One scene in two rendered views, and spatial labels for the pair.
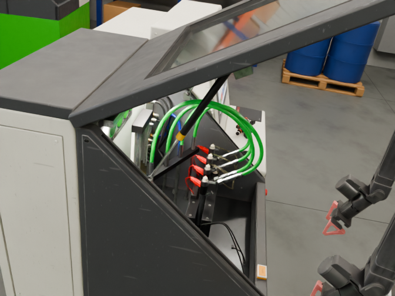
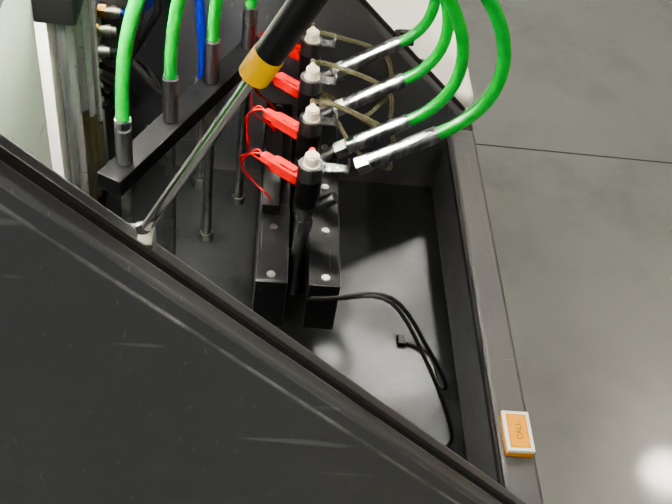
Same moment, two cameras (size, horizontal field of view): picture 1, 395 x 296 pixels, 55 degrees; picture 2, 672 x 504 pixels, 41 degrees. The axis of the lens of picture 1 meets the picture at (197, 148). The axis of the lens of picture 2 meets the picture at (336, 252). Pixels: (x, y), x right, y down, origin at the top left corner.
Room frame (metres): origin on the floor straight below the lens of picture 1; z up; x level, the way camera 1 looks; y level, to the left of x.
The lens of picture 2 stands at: (0.37, 0.08, 1.76)
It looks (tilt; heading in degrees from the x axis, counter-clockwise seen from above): 46 degrees down; 348
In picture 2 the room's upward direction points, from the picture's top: 10 degrees clockwise
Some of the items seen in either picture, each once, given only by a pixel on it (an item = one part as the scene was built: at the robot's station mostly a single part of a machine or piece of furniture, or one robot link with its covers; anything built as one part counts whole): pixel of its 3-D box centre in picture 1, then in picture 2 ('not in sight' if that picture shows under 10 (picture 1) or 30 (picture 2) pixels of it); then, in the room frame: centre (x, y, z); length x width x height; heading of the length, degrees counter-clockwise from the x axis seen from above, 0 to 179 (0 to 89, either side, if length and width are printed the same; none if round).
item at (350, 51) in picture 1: (328, 50); not in sight; (5.89, -1.78, 0.51); 1.20 x 0.85 x 1.02; 83
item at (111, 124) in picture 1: (137, 87); not in sight; (1.13, 0.22, 1.43); 0.54 x 0.03 x 0.02; 176
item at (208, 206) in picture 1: (201, 205); (294, 226); (1.23, -0.05, 0.91); 0.34 x 0.10 x 0.15; 176
